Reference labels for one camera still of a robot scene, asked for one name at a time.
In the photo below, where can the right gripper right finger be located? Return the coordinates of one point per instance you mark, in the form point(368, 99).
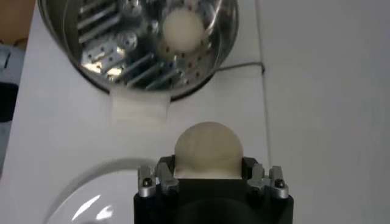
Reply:
point(278, 184)

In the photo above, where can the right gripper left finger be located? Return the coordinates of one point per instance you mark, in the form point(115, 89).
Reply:
point(146, 182)

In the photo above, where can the white steamed baozi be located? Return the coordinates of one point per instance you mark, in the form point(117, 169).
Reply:
point(208, 149)
point(182, 30)

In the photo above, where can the grey and black robot base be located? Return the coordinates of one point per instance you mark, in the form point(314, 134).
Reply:
point(7, 100)

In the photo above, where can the stainless steel steamer basket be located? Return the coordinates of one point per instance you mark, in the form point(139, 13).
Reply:
point(100, 51)

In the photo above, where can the white round plate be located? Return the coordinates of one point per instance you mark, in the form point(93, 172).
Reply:
point(115, 182)

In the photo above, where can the white electric cooker pot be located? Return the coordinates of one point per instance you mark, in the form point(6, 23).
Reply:
point(140, 106)

